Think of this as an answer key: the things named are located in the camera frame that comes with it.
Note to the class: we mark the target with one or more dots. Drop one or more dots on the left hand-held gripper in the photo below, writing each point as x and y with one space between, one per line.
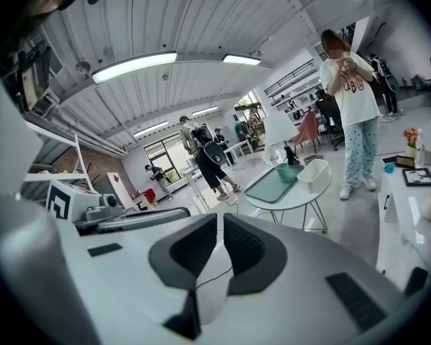
93 212

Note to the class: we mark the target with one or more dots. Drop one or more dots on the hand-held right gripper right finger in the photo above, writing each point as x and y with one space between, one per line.
249 253

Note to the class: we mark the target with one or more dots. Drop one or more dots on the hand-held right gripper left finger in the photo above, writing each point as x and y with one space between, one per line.
192 250

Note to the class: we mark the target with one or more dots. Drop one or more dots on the green tray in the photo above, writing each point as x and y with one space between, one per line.
267 189

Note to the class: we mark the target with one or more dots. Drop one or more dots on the green cup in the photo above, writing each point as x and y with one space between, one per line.
285 173

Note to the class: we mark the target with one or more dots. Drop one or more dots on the white box with red mark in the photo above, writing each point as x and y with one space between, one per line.
116 189

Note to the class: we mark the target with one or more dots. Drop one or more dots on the white metal shelf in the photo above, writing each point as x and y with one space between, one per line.
80 156

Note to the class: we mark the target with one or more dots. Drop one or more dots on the white desk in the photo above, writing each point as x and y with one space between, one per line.
194 178

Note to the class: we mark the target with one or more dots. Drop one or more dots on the round white side table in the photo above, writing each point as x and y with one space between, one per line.
298 200

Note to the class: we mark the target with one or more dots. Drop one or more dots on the black framed window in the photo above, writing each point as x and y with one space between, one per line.
165 156

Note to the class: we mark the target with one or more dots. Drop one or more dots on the long ceiling light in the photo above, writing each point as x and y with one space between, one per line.
240 59
133 67
151 128
205 111

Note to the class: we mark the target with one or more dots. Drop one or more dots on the white plastic bin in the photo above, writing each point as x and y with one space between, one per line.
314 174

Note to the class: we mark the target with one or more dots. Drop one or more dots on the small black figurine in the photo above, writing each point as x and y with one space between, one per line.
291 156

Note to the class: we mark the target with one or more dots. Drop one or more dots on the grey waste basket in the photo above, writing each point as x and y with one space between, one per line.
312 159

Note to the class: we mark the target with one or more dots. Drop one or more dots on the white table lamp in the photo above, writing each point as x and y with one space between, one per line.
280 129

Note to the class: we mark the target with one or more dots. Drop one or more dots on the pink chair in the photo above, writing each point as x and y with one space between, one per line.
307 129

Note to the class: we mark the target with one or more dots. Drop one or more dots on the black office chair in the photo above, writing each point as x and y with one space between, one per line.
328 117

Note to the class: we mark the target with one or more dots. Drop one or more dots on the white cabinet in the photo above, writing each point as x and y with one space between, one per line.
409 228

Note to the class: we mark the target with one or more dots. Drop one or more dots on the small blue object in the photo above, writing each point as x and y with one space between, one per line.
389 168

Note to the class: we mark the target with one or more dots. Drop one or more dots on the wooden framed box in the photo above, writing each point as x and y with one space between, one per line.
405 161

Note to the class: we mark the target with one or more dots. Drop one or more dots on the flower vase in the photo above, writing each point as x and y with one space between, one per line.
411 142

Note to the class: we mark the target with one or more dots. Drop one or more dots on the white bottle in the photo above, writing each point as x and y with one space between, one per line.
420 149

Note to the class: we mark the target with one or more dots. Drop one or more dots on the black picture frame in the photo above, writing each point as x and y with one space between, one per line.
418 177

